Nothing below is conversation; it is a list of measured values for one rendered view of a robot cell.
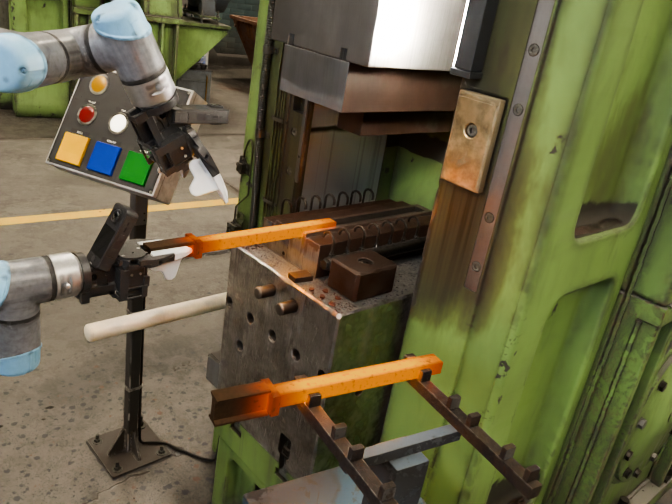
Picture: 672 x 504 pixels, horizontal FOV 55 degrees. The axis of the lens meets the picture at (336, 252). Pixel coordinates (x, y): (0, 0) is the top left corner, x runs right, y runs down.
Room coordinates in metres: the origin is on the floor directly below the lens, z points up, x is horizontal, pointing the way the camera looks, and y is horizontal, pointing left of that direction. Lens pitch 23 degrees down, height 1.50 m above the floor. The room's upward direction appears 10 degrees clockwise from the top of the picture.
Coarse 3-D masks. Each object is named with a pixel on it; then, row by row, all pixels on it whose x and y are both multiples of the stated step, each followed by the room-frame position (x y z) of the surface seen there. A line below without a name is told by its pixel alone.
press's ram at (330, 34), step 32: (288, 0) 1.37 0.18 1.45; (320, 0) 1.31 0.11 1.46; (352, 0) 1.24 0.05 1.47; (384, 0) 1.21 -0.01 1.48; (416, 0) 1.26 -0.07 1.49; (448, 0) 1.33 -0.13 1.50; (288, 32) 1.37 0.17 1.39; (320, 32) 1.30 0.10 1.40; (352, 32) 1.23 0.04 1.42; (384, 32) 1.22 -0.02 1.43; (416, 32) 1.28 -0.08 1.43; (448, 32) 1.34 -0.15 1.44; (384, 64) 1.23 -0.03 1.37; (416, 64) 1.29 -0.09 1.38; (448, 64) 1.36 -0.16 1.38
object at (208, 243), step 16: (288, 224) 1.28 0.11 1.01; (304, 224) 1.29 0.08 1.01; (320, 224) 1.31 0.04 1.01; (160, 240) 1.07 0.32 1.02; (176, 240) 1.08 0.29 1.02; (192, 240) 1.09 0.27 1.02; (208, 240) 1.12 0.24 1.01; (224, 240) 1.14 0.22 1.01; (240, 240) 1.16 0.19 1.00; (256, 240) 1.19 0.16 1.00; (272, 240) 1.22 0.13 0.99
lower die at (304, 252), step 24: (288, 216) 1.40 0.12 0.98; (312, 216) 1.40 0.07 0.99; (336, 216) 1.43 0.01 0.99; (408, 216) 1.50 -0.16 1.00; (288, 240) 1.30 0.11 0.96; (312, 240) 1.25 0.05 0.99; (336, 240) 1.28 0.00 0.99; (360, 240) 1.32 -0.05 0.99; (384, 240) 1.37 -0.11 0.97; (312, 264) 1.24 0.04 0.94
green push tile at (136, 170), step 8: (128, 152) 1.50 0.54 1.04; (136, 152) 1.50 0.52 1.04; (128, 160) 1.49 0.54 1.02; (136, 160) 1.49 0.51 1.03; (144, 160) 1.48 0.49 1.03; (128, 168) 1.48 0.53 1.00; (136, 168) 1.48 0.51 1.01; (144, 168) 1.47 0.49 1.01; (120, 176) 1.47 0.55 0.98; (128, 176) 1.47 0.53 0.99; (136, 176) 1.46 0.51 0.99; (144, 176) 1.46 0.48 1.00; (136, 184) 1.46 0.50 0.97; (144, 184) 1.45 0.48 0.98
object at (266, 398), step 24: (408, 360) 0.92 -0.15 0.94; (432, 360) 0.93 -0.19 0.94; (264, 384) 0.77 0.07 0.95; (288, 384) 0.80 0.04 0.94; (312, 384) 0.81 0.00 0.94; (336, 384) 0.82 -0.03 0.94; (360, 384) 0.84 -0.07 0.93; (384, 384) 0.87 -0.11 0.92; (216, 408) 0.72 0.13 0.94; (240, 408) 0.74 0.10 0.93; (264, 408) 0.76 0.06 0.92
